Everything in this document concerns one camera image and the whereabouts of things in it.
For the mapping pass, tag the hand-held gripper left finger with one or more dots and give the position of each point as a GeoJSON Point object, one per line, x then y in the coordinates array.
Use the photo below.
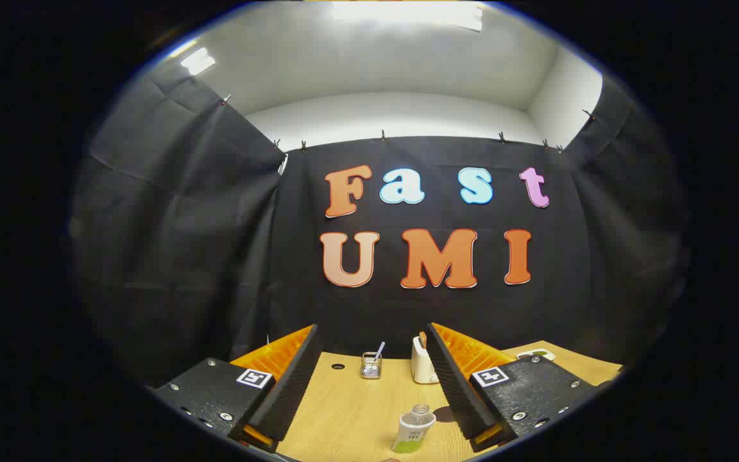
{"type": "Point", "coordinates": [292, 385]}

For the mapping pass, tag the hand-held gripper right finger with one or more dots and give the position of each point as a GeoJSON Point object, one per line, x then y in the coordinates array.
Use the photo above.
{"type": "Point", "coordinates": [456, 385]}

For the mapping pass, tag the white green label juice bottle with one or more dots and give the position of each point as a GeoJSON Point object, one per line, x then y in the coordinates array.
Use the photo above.
{"type": "Point", "coordinates": [416, 427]}

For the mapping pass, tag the cream toaster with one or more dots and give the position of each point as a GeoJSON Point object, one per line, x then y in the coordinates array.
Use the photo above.
{"type": "Point", "coordinates": [421, 366]}

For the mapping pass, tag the wooden table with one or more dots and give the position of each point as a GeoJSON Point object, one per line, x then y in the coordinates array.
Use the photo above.
{"type": "Point", "coordinates": [356, 410]}

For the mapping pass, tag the white divided condiment dish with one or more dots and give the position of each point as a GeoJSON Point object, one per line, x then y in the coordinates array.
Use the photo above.
{"type": "Point", "coordinates": [536, 353]}

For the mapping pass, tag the black backdrop cloth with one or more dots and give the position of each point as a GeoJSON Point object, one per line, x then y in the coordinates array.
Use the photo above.
{"type": "Point", "coordinates": [215, 256]}

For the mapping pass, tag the ceiling light panel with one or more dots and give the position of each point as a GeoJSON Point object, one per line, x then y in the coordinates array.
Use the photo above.
{"type": "Point", "coordinates": [197, 61]}
{"type": "Point", "coordinates": [408, 13]}

